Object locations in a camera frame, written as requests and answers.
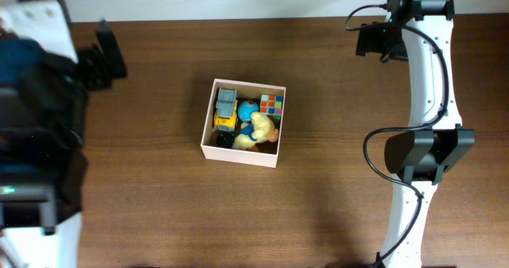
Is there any black round lid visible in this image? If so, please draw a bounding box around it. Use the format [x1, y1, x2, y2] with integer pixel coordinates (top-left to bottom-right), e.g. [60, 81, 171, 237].
[216, 131, 235, 149]

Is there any colourful puzzle cube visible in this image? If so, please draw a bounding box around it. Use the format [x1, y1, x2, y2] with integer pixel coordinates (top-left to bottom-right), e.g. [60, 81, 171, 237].
[260, 95, 284, 122]

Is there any blue ball toy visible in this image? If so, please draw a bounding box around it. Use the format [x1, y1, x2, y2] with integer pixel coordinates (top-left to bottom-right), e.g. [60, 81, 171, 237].
[238, 101, 259, 122]

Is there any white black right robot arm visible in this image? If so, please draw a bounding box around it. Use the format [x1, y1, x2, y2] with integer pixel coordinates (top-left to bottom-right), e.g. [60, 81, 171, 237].
[356, 0, 476, 267]

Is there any yellow plush duck toy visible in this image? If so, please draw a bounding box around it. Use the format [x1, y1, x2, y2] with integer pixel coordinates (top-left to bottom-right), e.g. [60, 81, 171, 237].
[232, 112, 280, 150]

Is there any yellow grey toy truck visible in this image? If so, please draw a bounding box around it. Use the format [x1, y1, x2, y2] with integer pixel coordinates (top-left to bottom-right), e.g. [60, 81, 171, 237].
[213, 88, 238, 132]

